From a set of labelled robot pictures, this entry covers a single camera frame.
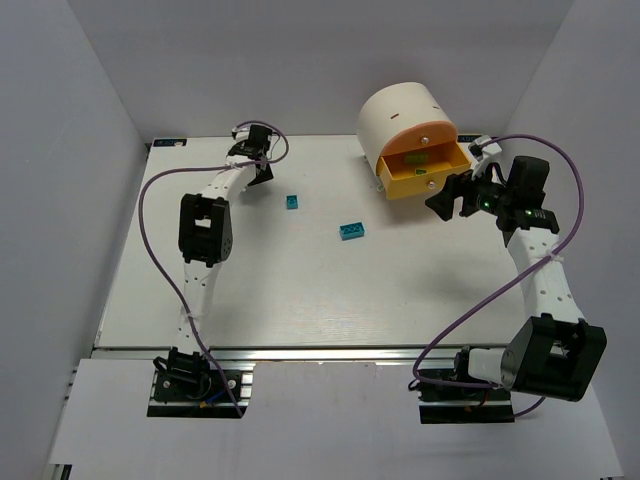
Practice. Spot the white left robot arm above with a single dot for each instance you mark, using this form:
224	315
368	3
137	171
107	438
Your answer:
205	232

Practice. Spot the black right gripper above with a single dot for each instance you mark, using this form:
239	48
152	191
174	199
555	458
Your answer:
466	193

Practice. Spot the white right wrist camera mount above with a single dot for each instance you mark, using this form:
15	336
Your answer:
485	151

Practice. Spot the orange drawer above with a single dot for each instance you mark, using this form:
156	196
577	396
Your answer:
438	132

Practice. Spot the long teal lego brick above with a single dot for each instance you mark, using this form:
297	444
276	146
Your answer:
351	231

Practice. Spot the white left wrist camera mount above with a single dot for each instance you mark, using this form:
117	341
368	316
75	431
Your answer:
239	133

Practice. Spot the yellow drawer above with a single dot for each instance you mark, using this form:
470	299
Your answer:
399	180

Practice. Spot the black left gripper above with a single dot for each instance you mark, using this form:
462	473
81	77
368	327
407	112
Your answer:
261	171

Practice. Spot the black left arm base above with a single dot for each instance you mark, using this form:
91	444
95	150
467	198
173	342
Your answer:
189	386

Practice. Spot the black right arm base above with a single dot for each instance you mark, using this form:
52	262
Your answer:
439	405

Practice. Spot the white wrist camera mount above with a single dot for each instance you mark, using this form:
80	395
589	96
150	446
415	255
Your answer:
485	151
239	133

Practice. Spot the white cylindrical drawer cabinet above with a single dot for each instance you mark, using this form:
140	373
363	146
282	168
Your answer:
391	110

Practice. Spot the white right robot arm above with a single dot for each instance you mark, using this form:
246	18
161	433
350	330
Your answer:
556	352

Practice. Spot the small teal lego brick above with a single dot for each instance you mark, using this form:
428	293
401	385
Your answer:
292	202

